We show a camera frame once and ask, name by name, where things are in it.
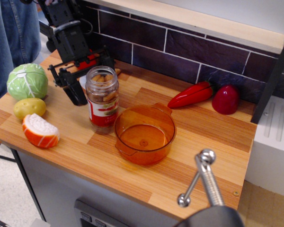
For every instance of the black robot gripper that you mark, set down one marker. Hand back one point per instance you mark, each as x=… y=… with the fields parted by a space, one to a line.
x=71 y=45

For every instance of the clear almond jar red label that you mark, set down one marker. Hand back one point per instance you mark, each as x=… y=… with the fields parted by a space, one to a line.
x=102 y=89

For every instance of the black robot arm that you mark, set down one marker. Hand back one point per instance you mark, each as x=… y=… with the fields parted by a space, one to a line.
x=64 y=18

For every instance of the orange transparent plastic pot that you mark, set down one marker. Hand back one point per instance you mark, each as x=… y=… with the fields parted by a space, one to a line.
x=144 y=133

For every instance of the red toy strawberry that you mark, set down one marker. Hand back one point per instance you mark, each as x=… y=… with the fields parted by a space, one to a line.
x=85 y=62

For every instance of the white jar lid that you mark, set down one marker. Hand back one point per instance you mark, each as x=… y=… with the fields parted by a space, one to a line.
x=82 y=82

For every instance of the toy croissant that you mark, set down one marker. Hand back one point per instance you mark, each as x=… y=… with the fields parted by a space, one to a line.
x=118 y=71

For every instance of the black office chair base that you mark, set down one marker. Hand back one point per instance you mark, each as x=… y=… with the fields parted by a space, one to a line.
x=48 y=39

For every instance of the green toy cabbage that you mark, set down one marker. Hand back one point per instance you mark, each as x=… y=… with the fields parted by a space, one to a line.
x=27 y=81

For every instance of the yellow toy potato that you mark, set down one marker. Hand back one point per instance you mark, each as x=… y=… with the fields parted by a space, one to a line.
x=29 y=106

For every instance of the orange white salmon sushi toy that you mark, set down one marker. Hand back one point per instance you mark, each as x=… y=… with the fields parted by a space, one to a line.
x=40 y=132

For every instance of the person in blue jeans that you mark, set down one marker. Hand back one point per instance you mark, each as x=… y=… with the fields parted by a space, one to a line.
x=19 y=37

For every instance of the red toy chili pepper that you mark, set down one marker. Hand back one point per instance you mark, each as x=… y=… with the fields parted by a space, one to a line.
x=194 y=94

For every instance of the wooden upper shelf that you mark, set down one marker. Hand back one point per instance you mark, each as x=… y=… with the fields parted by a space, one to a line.
x=252 y=36

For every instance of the dark red toy pepper half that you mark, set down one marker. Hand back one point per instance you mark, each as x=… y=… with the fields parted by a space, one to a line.
x=226 y=100

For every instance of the grey oven control panel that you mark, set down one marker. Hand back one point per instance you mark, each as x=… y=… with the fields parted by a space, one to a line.
x=88 y=216

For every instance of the metal clamp screw handle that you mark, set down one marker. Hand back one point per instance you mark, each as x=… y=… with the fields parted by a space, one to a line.
x=217 y=215

